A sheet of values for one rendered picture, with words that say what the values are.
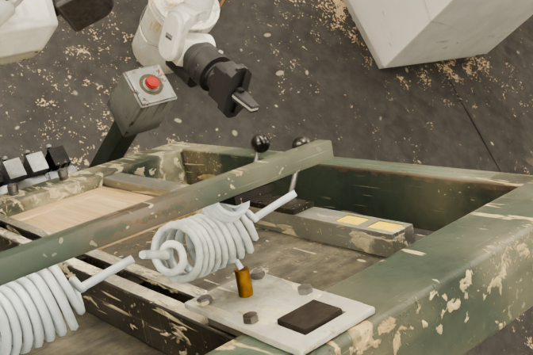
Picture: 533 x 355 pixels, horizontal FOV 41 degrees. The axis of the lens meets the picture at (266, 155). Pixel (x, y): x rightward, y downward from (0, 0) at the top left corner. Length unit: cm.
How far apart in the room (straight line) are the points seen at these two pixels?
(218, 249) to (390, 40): 317
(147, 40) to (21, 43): 165
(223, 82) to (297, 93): 203
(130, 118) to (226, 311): 132
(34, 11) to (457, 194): 88
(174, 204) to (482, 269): 36
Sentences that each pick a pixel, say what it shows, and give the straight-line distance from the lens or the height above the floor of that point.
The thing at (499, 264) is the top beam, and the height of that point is 193.
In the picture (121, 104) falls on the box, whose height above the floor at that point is 84.
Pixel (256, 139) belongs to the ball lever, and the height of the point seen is 145.
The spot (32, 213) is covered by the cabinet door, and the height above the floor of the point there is 93.
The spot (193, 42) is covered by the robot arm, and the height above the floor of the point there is 132.
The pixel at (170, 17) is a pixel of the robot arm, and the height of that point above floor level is 134.
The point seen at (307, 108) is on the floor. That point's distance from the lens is 351.
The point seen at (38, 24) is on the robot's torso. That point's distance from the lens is 151.
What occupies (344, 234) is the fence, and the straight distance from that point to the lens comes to 116.
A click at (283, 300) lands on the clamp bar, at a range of 76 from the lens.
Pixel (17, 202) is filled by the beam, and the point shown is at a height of 90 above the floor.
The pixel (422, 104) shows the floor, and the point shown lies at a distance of 400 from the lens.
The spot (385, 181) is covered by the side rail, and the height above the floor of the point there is 151.
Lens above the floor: 249
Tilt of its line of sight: 50 degrees down
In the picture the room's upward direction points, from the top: 43 degrees clockwise
